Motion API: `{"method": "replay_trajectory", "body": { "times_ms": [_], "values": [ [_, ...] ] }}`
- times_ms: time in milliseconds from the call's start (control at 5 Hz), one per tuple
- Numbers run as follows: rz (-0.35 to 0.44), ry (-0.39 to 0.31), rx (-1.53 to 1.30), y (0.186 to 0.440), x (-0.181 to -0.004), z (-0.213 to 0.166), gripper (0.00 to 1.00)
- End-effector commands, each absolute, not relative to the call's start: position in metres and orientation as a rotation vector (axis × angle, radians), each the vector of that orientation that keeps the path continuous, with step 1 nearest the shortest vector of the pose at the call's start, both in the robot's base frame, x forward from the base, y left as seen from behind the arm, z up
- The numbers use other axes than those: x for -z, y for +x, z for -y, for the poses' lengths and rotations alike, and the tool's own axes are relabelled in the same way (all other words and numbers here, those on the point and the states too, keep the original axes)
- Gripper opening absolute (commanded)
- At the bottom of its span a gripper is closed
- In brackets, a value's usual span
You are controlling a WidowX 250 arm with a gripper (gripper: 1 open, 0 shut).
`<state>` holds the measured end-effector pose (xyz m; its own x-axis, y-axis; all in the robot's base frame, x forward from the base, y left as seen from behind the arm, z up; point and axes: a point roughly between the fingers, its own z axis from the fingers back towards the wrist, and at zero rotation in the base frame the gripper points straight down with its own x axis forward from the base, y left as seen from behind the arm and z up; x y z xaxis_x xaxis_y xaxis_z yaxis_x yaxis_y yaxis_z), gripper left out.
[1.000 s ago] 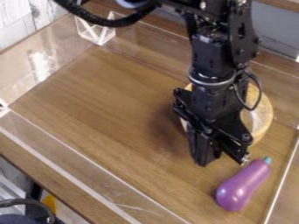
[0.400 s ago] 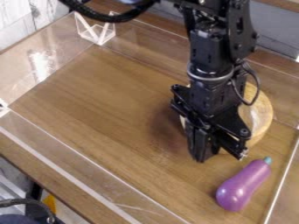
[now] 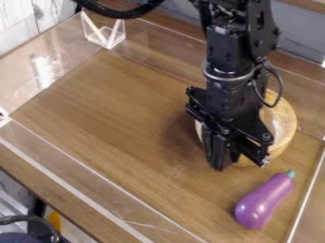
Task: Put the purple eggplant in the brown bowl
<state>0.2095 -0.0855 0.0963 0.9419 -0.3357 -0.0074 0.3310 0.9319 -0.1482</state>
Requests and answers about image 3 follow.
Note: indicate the clear acrylic tray wall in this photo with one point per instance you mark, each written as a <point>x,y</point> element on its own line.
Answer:
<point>97,139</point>

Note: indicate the clear acrylic corner bracket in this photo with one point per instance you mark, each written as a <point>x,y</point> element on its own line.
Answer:
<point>104,37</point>

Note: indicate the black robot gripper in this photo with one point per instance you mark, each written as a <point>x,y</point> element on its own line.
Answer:
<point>226,108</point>

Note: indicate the purple toy eggplant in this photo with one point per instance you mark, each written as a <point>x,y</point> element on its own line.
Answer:
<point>256,206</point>

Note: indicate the brown wooden bowl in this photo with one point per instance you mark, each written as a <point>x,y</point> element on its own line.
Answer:
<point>281,122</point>

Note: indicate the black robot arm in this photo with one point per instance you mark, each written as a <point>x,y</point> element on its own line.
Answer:
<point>240,36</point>

